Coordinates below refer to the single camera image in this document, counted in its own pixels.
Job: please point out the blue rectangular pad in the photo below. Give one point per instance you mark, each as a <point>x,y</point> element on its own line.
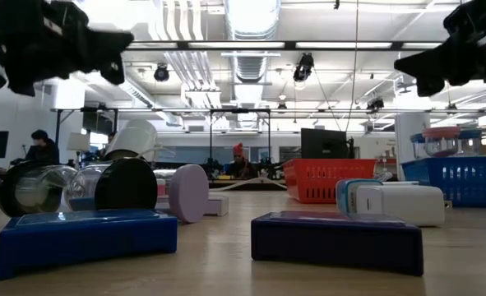
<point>82,242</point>

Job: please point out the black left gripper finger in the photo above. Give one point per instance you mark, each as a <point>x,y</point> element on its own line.
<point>107,51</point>
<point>111,38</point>

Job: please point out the teal white wall charger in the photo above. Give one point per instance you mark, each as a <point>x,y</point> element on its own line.
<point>343,197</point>

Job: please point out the white cylindrical lamp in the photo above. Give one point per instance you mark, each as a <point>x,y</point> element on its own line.
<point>133,137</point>

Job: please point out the black ceiling spotlight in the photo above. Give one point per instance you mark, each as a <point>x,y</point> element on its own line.
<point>161,74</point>
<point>376,103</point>
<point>304,67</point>

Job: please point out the white flat box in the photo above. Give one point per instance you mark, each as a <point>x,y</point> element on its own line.
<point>217,205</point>

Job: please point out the light blue hourglass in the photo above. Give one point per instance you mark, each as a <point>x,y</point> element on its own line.
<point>417,144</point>
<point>470,141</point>

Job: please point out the dark purple rectangular pad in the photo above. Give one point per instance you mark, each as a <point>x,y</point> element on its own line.
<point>337,246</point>

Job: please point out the large white wall charger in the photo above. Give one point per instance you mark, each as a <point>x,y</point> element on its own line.
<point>403,205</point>

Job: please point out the silver ventilation duct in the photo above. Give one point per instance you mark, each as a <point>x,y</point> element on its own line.
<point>251,24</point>

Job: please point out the red mesh basket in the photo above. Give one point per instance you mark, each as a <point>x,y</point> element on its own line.
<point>329,181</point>

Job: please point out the person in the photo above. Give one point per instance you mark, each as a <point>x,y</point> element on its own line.
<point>41,148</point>
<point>109,140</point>
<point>239,164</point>

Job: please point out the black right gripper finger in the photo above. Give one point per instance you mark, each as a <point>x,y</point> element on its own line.
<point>431,55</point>
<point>431,70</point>

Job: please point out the blue mesh basket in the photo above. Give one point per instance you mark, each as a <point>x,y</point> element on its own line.
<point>452,181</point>

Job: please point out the black background rig frame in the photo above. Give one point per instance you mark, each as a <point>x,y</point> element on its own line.
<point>164,110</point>

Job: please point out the white pillar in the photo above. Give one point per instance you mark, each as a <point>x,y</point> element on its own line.
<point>411,140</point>

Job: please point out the pink-lidded container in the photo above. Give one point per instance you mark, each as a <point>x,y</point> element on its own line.
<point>442,137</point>

